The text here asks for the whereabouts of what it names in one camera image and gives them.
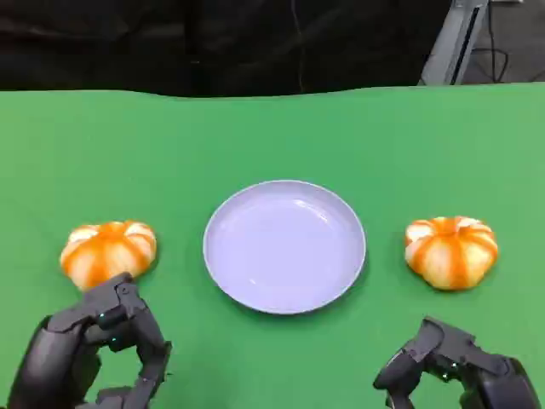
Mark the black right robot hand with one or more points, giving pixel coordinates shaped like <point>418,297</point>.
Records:
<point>481,375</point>

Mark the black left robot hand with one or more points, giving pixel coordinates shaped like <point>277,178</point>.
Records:
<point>64,341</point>

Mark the orange and white bread roll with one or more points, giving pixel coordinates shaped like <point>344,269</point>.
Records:
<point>106,251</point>
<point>453,253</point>

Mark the lilac plate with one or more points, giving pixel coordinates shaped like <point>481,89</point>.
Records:
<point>284,249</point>

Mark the black backdrop curtain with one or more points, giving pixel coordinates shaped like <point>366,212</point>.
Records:
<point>170,42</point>

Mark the grey metal frame post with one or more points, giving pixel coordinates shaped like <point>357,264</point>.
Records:
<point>453,47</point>

